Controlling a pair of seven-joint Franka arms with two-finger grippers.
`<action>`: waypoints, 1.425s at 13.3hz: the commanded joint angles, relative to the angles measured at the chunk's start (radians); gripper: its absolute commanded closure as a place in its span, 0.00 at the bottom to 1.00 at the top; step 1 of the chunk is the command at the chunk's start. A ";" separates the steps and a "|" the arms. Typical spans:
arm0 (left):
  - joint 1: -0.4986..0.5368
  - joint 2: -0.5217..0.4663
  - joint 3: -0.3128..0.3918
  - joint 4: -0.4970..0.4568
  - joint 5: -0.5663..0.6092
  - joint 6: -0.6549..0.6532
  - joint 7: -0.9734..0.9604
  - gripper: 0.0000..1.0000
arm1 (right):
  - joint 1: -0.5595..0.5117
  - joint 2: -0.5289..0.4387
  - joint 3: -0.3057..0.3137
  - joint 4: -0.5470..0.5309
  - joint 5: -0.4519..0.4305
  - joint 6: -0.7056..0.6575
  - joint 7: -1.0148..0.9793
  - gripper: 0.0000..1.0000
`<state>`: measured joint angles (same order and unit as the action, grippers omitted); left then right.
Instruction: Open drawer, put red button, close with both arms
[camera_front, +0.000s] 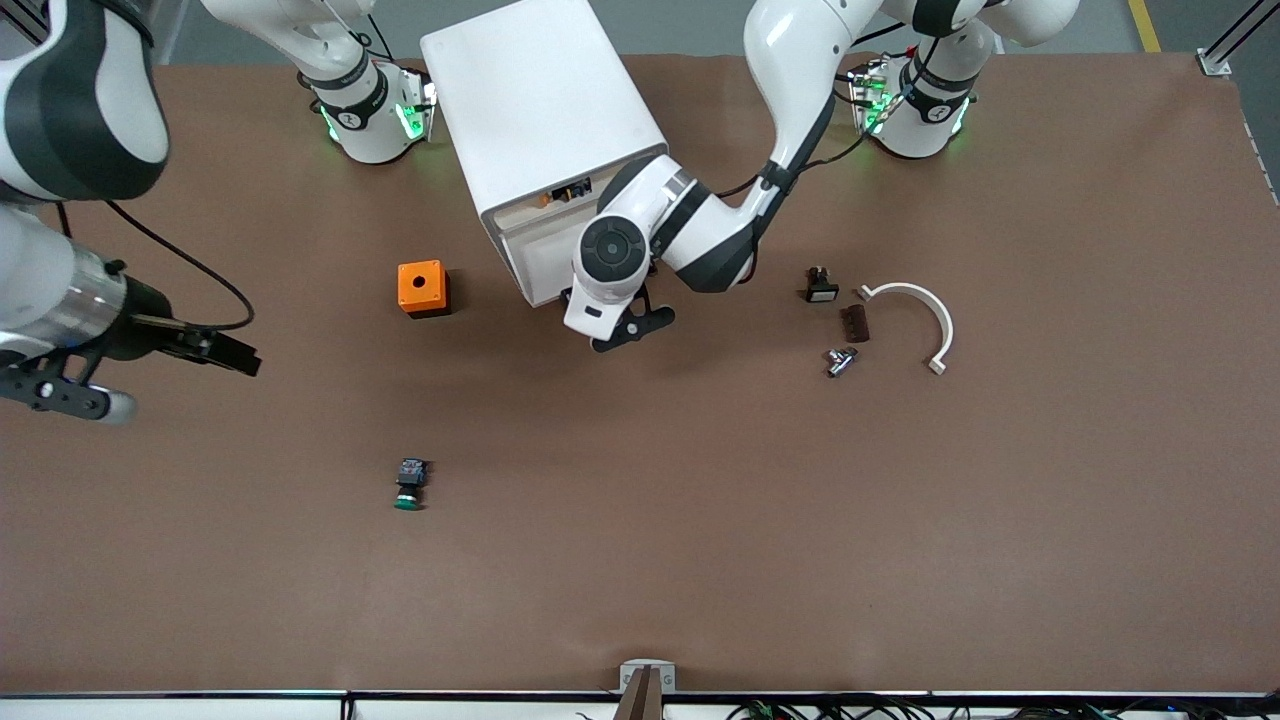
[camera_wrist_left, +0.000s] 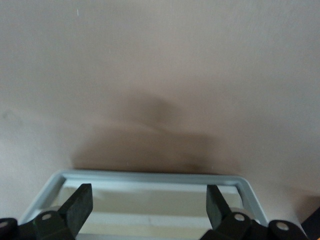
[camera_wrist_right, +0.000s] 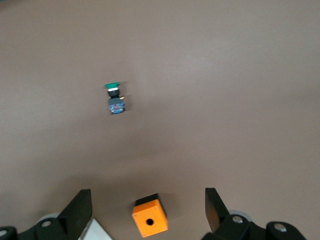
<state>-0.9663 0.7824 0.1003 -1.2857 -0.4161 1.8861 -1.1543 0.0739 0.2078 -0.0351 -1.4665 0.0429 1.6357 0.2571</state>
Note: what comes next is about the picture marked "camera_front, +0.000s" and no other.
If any brown wooden post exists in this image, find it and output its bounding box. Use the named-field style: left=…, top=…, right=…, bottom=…
left=615, top=667, right=663, bottom=720

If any white drawer cabinet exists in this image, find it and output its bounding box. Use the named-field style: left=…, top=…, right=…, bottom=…
left=420, top=0, right=669, bottom=306

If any orange button enclosure box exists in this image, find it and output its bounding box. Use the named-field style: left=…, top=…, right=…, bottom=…
left=397, top=260, right=451, bottom=319

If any green mushroom push button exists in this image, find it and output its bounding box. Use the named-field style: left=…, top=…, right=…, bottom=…
left=393, top=457, right=430, bottom=512

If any tangled black cable bundle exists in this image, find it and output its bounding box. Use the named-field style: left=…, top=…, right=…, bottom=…
left=575, top=698, right=1280, bottom=720

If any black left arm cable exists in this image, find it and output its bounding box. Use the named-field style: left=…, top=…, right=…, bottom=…
left=712, top=20, right=936, bottom=199

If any black aluminium frame post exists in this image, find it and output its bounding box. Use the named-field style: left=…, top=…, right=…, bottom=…
left=0, top=0, right=51, bottom=41
left=1215, top=0, right=1280, bottom=56

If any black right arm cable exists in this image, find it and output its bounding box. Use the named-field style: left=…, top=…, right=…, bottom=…
left=55, top=200, right=256, bottom=333

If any white curved plastic bracket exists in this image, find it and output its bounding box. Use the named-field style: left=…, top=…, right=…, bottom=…
left=856, top=282, right=955, bottom=376

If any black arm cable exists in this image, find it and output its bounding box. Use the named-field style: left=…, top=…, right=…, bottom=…
left=55, top=200, right=256, bottom=333
left=712, top=20, right=936, bottom=199

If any grey metal edge bracket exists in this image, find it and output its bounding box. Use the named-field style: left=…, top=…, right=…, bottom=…
left=619, top=659, right=677, bottom=693

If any white table frame rail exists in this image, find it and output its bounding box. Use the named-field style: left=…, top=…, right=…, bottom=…
left=0, top=695, right=1280, bottom=720

